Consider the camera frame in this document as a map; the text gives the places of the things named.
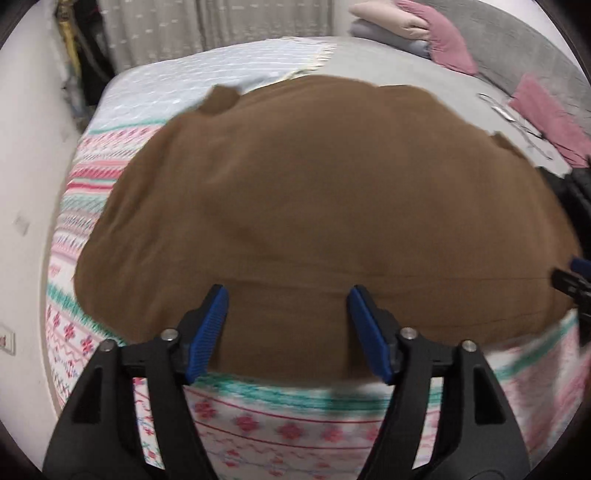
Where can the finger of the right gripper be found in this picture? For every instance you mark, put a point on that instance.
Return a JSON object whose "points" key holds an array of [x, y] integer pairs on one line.
{"points": [[575, 283]]}

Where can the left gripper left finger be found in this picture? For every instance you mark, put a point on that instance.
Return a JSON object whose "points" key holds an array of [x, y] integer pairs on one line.
{"points": [[97, 435]]}

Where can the brown coat with fur collar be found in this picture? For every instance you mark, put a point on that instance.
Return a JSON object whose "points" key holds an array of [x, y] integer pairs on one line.
{"points": [[292, 194]]}

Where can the hanging dark clothes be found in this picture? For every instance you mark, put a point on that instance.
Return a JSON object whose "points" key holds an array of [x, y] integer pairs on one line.
{"points": [[88, 68]]}

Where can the folded black puffer jacket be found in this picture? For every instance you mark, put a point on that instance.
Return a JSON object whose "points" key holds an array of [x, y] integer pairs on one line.
{"points": [[572, 190]]}

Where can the patterned knit bedspread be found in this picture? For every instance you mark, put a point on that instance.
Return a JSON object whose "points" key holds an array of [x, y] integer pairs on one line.
{"points": [[422, 402]]}

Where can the pink pillow near headboard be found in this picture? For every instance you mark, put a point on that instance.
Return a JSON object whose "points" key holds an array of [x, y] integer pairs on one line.
{"points": [[535, 104]]}

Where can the grey padded headboard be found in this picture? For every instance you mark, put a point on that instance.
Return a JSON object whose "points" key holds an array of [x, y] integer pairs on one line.
{"points": [[506, 48]]}

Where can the pink pillow upright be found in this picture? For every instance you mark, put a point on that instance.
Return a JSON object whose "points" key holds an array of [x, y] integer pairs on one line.
{"points": [[448, 47]]}

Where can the beige folded pillow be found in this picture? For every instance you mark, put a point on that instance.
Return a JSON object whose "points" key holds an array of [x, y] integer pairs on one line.
{"points": [[392, 18]]}

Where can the grey folded pillow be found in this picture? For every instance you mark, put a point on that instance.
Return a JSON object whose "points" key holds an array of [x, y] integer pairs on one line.
{"points": [[370, 31]]}

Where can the light blue fringed blanket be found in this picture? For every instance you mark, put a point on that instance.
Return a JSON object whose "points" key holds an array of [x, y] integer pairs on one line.
{"points": [[154, 93]]}

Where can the grey dotted curtain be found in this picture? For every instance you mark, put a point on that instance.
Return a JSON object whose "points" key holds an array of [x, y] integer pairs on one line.
{"points": [[141, 32]]}

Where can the white wall socket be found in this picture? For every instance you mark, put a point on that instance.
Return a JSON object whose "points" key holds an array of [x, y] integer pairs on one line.
{"points": [[7, 340]]}

